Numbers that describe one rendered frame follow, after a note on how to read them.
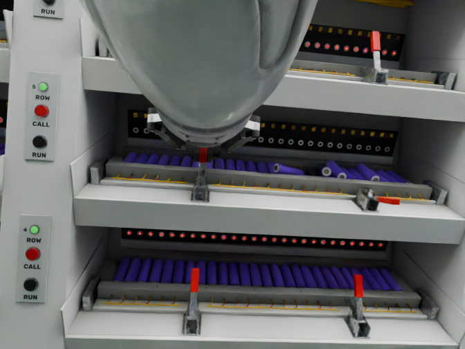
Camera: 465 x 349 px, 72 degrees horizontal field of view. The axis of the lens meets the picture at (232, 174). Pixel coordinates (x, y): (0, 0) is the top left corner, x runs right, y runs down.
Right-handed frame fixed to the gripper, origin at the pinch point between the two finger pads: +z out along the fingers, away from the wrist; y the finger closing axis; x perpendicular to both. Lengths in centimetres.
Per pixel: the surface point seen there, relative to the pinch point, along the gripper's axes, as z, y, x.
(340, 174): 5.5, 24.2, -1.7
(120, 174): 5.4, -13.3, -4.2
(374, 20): 13, 35, 34
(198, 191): 2.0, -0.4, -6.4
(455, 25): -0.4, 42.6, 25.3
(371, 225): 0.0, 26.8, -10.3
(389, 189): 4.2, 32.5, -3.9
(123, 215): 0.2, -11.0, -10.8
